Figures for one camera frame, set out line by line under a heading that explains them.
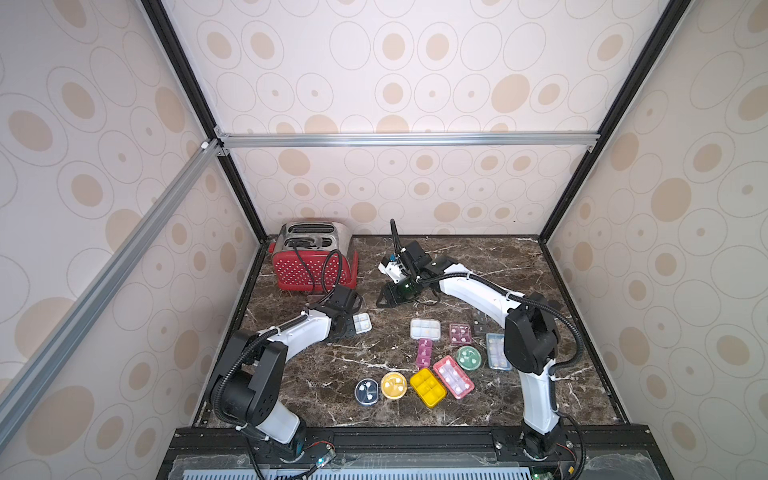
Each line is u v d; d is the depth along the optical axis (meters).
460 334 0.92
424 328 0.94
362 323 0.95
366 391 0.81
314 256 0.91
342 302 0.74
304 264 0.92
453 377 0.84
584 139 0.92
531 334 0.51
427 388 0.82
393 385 0.83
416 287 0.76
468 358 0.87
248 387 0.44
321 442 0.73
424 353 0.88
